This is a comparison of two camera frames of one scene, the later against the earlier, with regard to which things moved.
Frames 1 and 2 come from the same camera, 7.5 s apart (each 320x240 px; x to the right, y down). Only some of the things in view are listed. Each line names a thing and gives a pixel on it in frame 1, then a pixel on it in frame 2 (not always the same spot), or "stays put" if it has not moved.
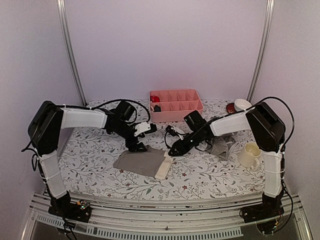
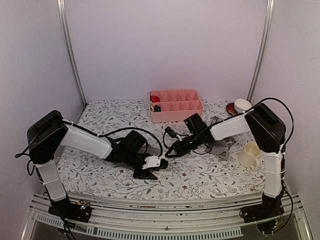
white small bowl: [241, 104] stays put
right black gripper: [180, 146] stays put
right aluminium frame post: [260, 59] stays put
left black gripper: [132, 148] → [146, 175]
